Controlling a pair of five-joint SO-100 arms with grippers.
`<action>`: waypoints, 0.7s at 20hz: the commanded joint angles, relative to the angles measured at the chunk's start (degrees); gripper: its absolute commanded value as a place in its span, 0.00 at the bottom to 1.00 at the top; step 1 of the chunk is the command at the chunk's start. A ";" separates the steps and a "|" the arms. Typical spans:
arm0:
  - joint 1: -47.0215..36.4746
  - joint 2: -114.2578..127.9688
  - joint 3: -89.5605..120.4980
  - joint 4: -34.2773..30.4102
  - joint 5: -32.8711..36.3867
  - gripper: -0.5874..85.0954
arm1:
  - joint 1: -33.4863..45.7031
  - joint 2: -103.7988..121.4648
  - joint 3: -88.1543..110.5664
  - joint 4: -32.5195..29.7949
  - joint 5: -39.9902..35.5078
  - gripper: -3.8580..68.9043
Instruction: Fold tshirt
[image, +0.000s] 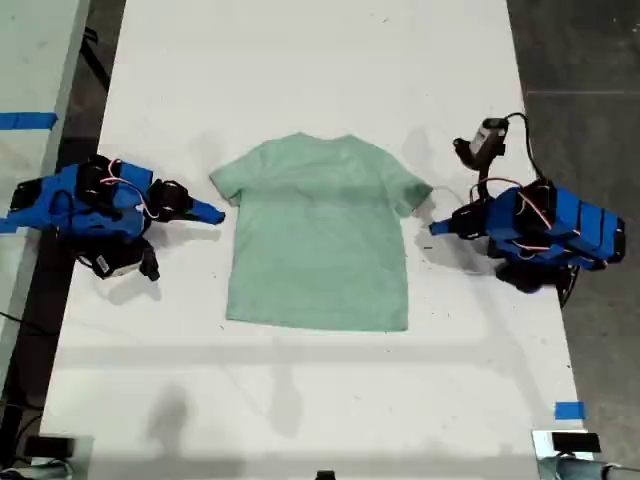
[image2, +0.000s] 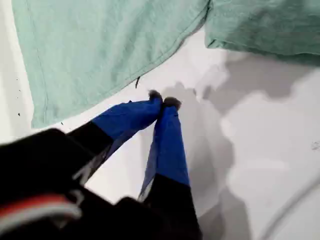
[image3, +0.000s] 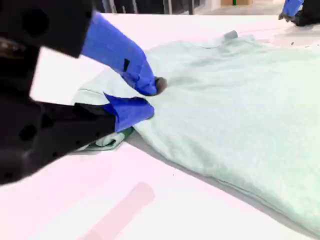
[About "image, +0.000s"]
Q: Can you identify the black arm base cable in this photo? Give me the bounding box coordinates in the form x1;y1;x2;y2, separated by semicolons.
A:
558;264;584;309

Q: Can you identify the black camera box, gripper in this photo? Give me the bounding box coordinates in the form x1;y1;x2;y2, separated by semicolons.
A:
453;116;508;171
88;247;147;281

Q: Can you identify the small black box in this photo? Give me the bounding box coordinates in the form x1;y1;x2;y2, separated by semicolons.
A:
551;432;601;453
24;436;77;457

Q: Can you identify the long blue tape strip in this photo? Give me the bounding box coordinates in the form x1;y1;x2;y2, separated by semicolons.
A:
0;112;59;131

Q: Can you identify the blue tape rectangle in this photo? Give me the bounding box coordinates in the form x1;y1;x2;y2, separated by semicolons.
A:
554;401;587;420

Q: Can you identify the black metal strut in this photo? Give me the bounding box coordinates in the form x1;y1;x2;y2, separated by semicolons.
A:
82;27;112;91

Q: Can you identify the black camera stalk, gripper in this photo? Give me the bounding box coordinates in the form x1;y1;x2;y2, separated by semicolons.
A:
139;238;161;281
472;152;504;201

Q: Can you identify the pale green T-shirt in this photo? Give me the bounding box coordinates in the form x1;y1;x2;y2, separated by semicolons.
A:
208;132;434;334

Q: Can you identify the grey tube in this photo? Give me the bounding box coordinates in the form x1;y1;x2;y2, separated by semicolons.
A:
538;455;640;480

